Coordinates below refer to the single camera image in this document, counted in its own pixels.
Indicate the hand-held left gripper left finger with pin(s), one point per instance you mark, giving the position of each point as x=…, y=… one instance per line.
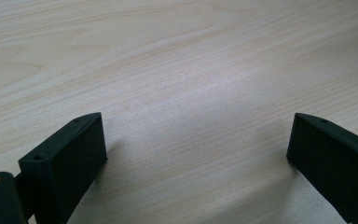
x=65, y=161

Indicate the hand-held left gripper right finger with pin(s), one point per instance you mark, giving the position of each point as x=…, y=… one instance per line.
x=335, y=161

